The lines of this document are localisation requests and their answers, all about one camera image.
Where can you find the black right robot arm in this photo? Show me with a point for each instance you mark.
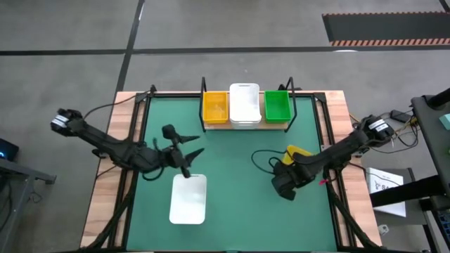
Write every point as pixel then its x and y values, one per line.
pixel 337 151

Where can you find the white plastic bin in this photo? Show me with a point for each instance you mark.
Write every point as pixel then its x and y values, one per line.
pixel 188 200
pixel 245 105

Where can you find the black power adapter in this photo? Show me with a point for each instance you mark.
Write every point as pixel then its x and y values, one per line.
pixel 399 116

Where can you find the black floor mat striped edge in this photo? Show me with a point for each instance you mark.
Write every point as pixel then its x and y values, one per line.
pixel 386 28

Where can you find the yellow plastic mesh basket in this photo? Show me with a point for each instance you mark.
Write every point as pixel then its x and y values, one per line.
pixel 295 150
pixel 215 107

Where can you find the small white block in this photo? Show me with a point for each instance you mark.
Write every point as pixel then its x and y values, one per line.
pixel 383 230

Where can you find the grey metal stand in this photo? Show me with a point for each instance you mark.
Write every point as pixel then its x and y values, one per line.
pixel 21 168

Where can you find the white cardboard box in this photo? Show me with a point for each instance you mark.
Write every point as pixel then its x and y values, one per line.
pixel 379 177

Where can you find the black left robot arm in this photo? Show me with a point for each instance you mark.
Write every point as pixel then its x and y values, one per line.
pixel 105 144

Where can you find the black device with blue light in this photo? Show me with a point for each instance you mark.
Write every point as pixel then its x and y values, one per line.
pixel 8 149

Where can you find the green plastic mesh basket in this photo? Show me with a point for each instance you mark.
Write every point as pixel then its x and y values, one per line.
pixel 277 105

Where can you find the wooden shelf with black frame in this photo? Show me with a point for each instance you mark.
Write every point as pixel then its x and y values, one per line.
pixel 274 126

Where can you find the black metal table frame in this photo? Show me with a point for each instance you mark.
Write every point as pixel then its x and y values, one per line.
pixel 175 95

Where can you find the red tag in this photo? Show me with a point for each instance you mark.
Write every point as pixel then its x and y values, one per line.
pixel 320 182

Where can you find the teal box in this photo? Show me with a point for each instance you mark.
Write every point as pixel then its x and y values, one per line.
pixel 445 122

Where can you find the black desk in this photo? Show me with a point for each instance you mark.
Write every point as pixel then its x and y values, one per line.
pixel 432 140

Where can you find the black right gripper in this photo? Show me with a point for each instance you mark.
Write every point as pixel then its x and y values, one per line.
pixel 286 179

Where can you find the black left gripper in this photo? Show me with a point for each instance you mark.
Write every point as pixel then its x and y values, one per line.
pixel 175 154

